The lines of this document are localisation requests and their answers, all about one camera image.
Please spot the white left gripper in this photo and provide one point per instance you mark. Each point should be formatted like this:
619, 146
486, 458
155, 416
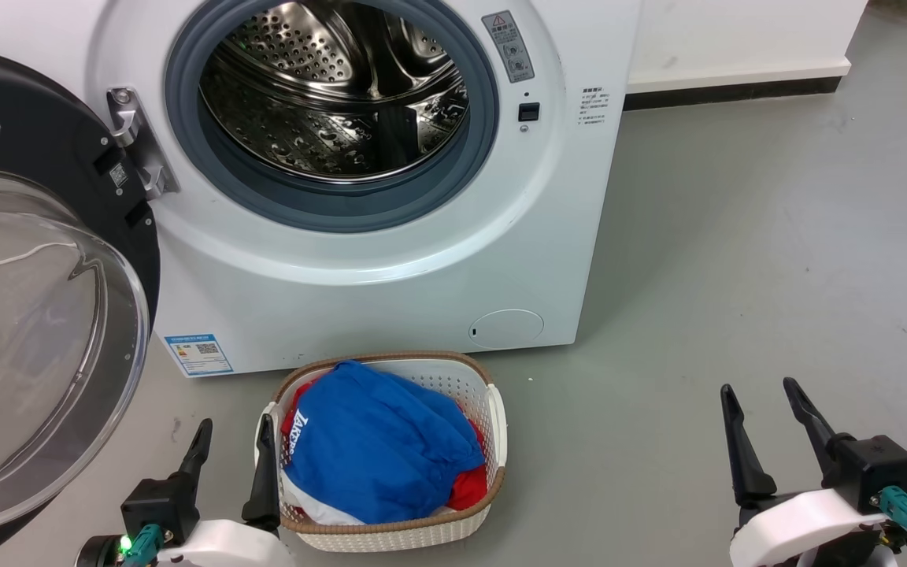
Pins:
225, 547

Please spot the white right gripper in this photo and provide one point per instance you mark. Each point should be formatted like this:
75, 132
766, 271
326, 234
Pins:
792, 528

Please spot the black round glass washer door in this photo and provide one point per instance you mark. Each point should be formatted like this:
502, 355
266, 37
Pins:
28, 118

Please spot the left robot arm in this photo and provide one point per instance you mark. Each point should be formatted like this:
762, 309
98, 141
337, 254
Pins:
95, 553

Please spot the white front-load washing machine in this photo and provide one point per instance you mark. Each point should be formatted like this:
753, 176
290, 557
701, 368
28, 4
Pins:
422, 276

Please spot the white QR code sticker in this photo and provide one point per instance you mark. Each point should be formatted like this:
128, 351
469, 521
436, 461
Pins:
119, 175

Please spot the silver metal door hinge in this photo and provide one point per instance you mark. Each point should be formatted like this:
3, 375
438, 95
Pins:
142, 150

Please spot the black door latch socket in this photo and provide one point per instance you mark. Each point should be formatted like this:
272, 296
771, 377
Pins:
529, 112

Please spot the blue energy label sticker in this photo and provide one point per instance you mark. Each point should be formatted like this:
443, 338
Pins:
198, 355

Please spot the blue garment with white lettering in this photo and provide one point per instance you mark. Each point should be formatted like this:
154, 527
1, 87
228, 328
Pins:
383, 449

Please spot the red garment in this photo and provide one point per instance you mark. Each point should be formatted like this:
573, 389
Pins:
469, 488

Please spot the white woven laundry basket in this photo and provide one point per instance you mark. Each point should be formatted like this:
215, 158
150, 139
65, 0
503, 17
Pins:
477, 394

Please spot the round white filter cover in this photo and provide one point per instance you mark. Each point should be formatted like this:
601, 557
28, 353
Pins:
505, 328

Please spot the stainless steel washer drum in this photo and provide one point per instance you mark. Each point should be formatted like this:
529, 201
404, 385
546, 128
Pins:
296, 134

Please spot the white printed text sticker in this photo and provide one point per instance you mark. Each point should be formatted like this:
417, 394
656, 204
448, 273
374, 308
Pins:
594, 106

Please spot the grey warning sticker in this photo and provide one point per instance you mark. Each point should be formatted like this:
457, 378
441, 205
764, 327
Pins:
509, 47

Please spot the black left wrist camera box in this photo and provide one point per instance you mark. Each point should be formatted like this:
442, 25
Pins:
158, 508

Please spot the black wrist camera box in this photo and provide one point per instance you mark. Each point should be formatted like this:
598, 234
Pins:
875, 468
158, 508

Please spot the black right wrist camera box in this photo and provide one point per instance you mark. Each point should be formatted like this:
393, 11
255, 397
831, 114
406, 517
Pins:
875, 468

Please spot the teal left camera plug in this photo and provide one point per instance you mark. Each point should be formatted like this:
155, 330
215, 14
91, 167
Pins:
145, 543

